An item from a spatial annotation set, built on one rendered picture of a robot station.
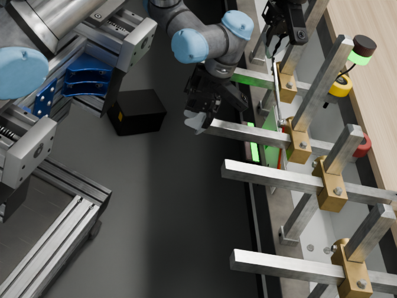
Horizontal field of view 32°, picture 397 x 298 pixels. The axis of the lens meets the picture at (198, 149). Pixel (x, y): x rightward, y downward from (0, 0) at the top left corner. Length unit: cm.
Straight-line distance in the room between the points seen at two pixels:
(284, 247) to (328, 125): 54
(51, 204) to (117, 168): 53
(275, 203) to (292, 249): 15
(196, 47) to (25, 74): 45
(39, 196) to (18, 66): 121
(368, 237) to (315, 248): 55
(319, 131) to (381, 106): 27
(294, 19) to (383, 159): 44
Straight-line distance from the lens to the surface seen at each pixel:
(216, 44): 155
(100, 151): 284
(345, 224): 199
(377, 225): 141
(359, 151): 188
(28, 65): 119
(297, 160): 185
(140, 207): 269
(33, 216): 229
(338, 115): 215
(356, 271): 147
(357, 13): 248
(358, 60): 174
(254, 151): 201
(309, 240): 198
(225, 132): 180
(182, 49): 152
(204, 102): 170
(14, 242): 222
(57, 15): 120
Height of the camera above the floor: 197
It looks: 41 degrees down
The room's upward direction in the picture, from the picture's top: 24 degrees clockwise
